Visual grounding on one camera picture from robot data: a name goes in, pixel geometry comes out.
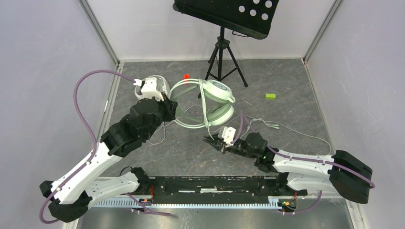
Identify green headphone cable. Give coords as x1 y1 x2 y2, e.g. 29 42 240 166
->
199 79 333 156

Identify white headphone cable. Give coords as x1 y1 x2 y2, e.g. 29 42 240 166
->
147 105 203 146

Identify white grey headphones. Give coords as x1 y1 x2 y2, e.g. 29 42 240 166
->
133 75 170 101

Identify green headphones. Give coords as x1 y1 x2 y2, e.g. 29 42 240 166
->
168 78 235 129

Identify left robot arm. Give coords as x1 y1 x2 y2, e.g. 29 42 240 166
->
40 98 178 222

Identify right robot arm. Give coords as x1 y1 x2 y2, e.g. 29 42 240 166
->
203 133 375 204

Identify green small block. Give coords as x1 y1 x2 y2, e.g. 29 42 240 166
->
265 94 277 100

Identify black music stand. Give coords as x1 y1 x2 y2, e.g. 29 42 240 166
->
172 0 279 87

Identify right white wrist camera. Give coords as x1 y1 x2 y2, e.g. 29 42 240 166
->
218 126 236 147

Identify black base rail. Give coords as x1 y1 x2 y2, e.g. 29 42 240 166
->
131 176 307 205

